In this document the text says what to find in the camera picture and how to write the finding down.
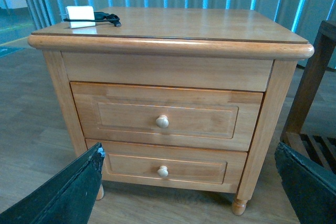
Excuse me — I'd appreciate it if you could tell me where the round drawer knob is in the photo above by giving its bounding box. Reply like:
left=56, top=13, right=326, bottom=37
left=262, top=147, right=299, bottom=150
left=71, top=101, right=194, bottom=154
left=157, top=166, right=169, bottom=178
left=155, top=115, right=169, bottom=129

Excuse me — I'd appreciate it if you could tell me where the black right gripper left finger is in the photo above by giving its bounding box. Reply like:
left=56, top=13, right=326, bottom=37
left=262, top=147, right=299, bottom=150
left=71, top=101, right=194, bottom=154
left=1, top=143, right=105, bottom=223

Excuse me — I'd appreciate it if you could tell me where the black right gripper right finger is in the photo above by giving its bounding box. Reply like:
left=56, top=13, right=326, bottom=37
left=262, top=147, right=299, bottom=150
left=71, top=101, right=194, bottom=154
left=275, top=143, right=335, bottom=223

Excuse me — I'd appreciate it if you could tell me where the lower round drawer knob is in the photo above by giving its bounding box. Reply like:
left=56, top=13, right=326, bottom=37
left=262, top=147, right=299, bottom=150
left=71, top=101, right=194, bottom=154
left=157, top=166, right=169, bottom=178

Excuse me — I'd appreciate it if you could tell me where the black charger cable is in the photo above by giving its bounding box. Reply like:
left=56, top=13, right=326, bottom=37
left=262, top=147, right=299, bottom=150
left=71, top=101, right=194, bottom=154
left=63, top=12, right=122, bottom=28

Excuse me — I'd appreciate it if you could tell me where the wooden drawer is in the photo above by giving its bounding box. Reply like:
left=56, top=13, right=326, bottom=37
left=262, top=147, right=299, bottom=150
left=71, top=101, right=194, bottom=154
left=101, top=141, right=247, bottom=193
left=71, top=82, right=263, bottom=151

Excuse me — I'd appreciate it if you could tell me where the light wooden nightstand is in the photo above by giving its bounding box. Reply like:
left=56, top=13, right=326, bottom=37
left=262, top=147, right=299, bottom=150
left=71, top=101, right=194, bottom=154
left=28, top=7, right=314, bottom=216

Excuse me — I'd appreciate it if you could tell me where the upper round drawer knob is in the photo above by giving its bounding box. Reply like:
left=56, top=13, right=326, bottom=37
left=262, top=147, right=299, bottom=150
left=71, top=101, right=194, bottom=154
left=155, top=115, right=169, bottom=129

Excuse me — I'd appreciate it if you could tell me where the white charger block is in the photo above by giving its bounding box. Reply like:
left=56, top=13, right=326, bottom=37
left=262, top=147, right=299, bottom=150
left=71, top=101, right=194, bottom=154
left=66, top=6, right=96, bottom=29

